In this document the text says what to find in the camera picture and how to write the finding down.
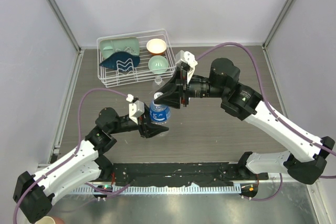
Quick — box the pink cup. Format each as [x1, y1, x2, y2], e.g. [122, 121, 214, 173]
[51, 216, 65, 224]

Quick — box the purple cable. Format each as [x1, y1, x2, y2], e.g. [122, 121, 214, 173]
[13, 88, 132, 223]
[195, 42, 336, 201]

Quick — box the beige paper cup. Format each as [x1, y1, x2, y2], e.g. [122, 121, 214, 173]
[36, 216, 57, 224]

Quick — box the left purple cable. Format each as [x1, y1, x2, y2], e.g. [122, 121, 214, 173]
[13, 88, 132, 223]

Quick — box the white bottle cap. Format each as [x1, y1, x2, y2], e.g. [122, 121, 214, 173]
[154, 92, 163, 100]

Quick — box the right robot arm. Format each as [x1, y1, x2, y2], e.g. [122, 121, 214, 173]
[154, 58, 335, 185]

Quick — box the light green divided plate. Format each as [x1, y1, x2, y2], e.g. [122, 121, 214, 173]
[98, 37, 140, 59]

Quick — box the clear unlabelled plastic bottle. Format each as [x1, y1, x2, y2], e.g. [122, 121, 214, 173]
[152, 76, 165, 94]

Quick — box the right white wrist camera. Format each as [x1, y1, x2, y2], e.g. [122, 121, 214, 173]
[175, 50, 198, 71]

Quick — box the orange white bowl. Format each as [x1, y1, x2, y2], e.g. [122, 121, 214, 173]
[146, 38, 167, 55]

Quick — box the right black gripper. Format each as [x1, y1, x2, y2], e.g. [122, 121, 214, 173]
[154, 67, 227, 110]

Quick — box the light green bowl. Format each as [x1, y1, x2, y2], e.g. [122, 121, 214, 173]
[148, 56, 169, 74]

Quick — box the blue label water bottle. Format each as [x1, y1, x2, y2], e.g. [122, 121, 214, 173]
[150, 100, 171, 127]

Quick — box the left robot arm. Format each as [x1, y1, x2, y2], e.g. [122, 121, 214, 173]
[13, 106, 169, 223]

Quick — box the dark blue leaf plate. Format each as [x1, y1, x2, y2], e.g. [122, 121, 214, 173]
[99, 51, 140, 72]

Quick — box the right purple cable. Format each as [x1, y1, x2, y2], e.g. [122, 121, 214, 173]
[195, 42, 336, 201]

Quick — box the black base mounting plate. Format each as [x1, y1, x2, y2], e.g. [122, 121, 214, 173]
[94, 162, 269, 187]

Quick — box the white slotted cable duct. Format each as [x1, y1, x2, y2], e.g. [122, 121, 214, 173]
[69, 183, 241, 195]

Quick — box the white wire dish rack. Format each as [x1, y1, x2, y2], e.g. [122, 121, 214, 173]
[97, 29, 175, 88]

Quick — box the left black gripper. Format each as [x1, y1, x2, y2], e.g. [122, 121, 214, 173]
[109, 102, 168, 137]

